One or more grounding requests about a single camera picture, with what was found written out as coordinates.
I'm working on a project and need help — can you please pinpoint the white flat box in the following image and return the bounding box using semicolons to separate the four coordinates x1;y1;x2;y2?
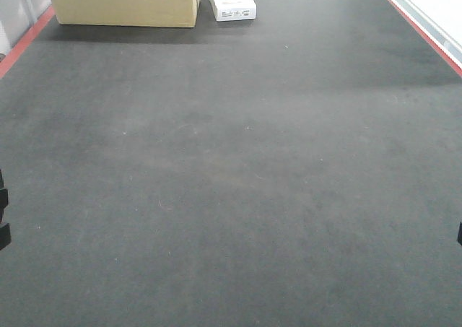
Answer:
209;0;257;22

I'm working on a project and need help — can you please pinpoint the cardboard box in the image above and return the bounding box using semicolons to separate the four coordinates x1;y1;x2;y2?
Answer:
51;0;200;27

